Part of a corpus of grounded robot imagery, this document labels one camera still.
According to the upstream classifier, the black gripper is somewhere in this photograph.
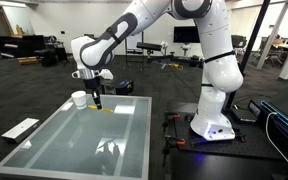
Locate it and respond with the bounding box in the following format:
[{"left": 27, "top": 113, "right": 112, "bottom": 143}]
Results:
[{"left": 84, "top": 77, "right": 102, "bottom": 110}]

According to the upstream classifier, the yellow pen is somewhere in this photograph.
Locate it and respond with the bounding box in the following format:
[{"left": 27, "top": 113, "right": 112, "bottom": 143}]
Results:
[{"left": 88, "top": 105, "right": 114, "bottom": 112}]

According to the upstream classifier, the white paper cup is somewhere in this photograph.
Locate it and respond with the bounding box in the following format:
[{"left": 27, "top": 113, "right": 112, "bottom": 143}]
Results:
[{"left": 71, "top": 91, "right": 87, "bottom": 110}]

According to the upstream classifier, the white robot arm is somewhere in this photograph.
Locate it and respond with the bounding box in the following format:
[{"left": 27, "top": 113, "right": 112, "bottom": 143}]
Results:
[{"left": 71, "top": 0, "right": 243, "bottom": 141}]

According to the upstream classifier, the black computer case on floor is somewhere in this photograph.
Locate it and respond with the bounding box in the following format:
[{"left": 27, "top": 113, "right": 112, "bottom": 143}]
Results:
[{"left": 101, "top": 79, "right": 134, "bottom": 95}]

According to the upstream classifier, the orange clamp far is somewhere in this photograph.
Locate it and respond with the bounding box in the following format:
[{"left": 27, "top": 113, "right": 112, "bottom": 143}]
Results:
[{"left": 162, "top": 112, "right": 180, "bottom": 131}]

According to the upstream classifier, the orange clamp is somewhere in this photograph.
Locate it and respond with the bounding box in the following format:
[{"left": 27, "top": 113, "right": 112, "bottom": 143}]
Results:
[
  {"left": 162, "top": 112, "right": 180, "bottom": 131},
  {"left": 161, "top": 134, "right": 186, "bottom": 168}
]

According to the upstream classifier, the white flat box on floor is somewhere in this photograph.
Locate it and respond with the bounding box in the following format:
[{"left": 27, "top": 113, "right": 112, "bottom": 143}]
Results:
[{"left": 1, "top": 118, "right": 40, "bottom": 143}]

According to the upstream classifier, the orange clamp near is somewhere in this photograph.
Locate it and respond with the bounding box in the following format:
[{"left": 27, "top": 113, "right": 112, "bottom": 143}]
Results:
[{"left": 161, "top": 134, "right": 186, "bottom": 168}]

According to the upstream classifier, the black desk left background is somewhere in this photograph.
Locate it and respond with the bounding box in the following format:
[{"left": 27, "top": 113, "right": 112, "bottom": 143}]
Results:
[{"left": 0, "top": 35, "right": 46, "bottom": 58}]

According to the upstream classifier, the black box with blue light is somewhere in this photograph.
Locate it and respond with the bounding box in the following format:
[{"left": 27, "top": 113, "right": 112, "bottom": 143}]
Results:
[{"left": 247, "top": 100, "right": 288, "bottom": 163}]

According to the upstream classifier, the glass table frame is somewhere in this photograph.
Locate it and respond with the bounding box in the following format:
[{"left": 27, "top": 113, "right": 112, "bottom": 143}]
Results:
[{"left": 0, "top": 95, "right": 152, "bottom": 180}]

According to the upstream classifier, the camera on tripod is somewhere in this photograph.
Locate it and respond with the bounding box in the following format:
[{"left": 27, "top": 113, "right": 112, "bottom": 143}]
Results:
[{"left": 136, "top": 42, "right": 166, "bottom": 63}]

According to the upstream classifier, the wall monitor screen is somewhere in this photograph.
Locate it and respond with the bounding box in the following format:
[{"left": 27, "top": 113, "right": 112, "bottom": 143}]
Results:
[{"left": 173, "top": 26, "right": 200, "bottom": 43}]

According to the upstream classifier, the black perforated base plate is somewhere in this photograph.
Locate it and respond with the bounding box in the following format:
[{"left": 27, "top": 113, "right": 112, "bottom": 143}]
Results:
[{"left": 169, "top": 113, "right": 282, "bottom": 159}]

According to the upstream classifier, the white cable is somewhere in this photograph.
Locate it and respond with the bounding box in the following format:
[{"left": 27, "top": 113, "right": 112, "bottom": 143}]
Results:
[{"left": 264, "top": 111, "right": 288, "bottom": 171}]

